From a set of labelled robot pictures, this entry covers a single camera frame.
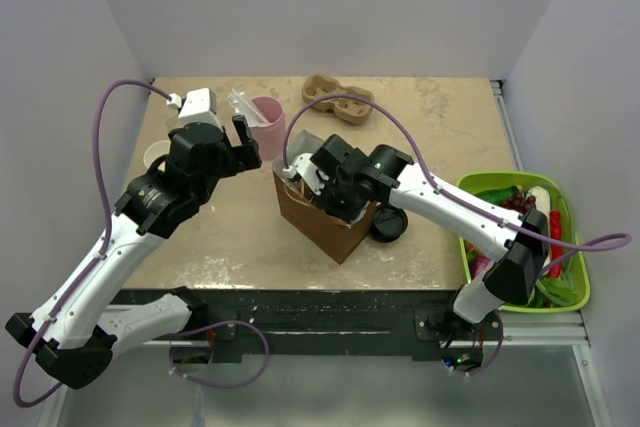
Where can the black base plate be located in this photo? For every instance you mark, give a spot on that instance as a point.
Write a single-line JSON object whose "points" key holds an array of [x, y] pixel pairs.
{"points": [[418, 324]]}

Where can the purple toy onion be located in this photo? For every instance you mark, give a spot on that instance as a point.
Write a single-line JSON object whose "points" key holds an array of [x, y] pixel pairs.
{"points": [[478, 265]]}

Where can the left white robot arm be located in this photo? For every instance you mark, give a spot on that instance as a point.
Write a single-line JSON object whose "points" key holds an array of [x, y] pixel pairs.
{"points": [[71, 336]]}

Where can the green plastic basket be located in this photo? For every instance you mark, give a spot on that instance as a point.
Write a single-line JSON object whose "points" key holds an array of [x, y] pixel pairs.
{"points": [[566, 286]]}

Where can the purple toy grapes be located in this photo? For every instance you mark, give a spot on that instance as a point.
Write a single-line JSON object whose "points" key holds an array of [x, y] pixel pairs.
{"points": [[520, 203]]}

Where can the white wrapped straws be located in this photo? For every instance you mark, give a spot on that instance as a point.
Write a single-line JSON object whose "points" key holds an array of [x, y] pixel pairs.
{"points": [[243, 105]]}

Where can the stack of black lids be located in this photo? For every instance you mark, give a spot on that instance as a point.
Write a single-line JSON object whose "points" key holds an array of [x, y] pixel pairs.
{"points": [[389, 223]]}

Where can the brown paper bag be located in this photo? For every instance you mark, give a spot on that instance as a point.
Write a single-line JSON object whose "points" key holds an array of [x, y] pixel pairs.
{"points": [[336, 238]]}

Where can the stack of paper cups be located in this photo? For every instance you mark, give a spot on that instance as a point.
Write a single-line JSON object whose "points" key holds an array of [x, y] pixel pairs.
{"points": [[154, 151]]}

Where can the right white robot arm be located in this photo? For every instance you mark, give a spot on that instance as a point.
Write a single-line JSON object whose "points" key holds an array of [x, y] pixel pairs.
{"points": [[513, 241]]}

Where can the green toy cucumber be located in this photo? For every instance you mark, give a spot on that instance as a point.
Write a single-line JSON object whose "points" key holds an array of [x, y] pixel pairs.
{"points": [[498, 196]]}

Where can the pink plastic tumbler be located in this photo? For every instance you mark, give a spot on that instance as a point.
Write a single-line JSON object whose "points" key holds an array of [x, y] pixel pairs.
{"points": [[270, 137]]}

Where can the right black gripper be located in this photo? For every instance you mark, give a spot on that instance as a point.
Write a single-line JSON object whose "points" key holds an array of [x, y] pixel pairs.
{"points": [[345, 213]]}

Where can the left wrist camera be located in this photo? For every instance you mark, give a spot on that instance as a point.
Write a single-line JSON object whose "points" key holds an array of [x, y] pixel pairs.
{"points": [[198, 106]]}

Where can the white toy radish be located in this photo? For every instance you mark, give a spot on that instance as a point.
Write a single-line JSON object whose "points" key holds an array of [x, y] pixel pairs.
{"points": [[541, 199]]}

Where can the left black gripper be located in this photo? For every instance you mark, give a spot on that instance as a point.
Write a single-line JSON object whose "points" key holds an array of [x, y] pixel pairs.
{"points": [[243, 156]]}

